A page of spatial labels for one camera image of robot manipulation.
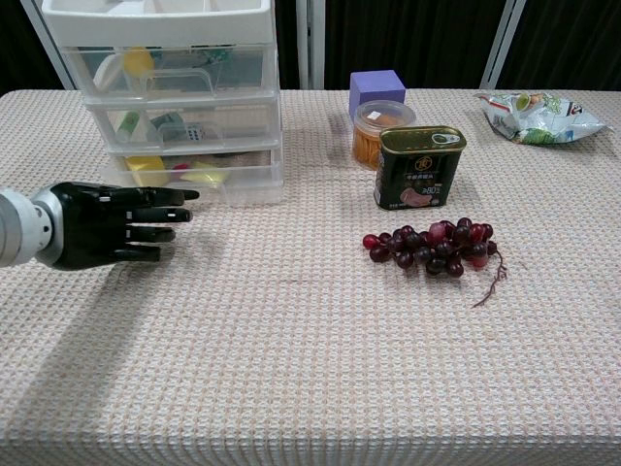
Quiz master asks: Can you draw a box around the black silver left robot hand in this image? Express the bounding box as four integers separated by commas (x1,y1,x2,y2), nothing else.
48,182,201,272

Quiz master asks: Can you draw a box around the yellow-green plastic pouch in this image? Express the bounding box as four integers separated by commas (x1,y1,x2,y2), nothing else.
180,162,229,186

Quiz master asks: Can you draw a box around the clear drawer with yellow block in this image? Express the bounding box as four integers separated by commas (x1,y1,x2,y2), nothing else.
99,149,285,208

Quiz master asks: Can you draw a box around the white plate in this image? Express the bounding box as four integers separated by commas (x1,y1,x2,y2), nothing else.
92,55,128,91

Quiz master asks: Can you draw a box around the clear drawer with yellow ball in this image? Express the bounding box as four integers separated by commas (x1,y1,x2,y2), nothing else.
62,46,276,101

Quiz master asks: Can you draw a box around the yellow block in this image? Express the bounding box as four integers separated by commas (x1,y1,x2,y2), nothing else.
124,155,169,186

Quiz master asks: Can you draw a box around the green white small bottle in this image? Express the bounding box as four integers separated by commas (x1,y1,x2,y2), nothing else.
115,111,143,140

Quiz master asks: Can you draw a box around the dark green small box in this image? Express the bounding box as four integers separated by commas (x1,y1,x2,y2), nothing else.
148,112,183,135

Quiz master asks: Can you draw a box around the yellow ball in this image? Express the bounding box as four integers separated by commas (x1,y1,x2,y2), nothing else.
121,47,155,75

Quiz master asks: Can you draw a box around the green patterned packet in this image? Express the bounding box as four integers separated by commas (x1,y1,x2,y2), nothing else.
191,46,232,65

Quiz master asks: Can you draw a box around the beige waffle tablecloth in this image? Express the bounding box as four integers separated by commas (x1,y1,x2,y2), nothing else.
0,88,621,466

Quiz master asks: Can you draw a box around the clear jar of orange snacks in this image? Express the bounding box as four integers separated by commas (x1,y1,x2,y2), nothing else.
352,99,417,171

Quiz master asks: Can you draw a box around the purple foam cube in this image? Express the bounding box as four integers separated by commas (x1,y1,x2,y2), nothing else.
348,70,408,120

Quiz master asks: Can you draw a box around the dark green luncheon meat can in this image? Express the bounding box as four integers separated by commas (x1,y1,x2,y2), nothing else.
373,125,468,212

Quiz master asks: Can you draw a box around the red grape bunch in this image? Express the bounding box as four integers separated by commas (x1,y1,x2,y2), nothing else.
362,216,509,310

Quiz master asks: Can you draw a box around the black curtain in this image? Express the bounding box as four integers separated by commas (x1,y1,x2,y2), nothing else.
0,0,621,91

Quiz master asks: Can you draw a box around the white green snack bag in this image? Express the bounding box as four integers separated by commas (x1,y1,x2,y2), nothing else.
474,90,613,147

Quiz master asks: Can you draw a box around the slanted white frame post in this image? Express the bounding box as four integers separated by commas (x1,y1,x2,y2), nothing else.
478,0,528,90
19,0,78,91

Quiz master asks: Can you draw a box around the white plastic drawer cabinet frame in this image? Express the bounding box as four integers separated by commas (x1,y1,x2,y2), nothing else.
41,0,285,193

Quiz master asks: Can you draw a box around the upright white frame post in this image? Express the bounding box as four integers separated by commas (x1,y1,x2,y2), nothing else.
295,0,327,90

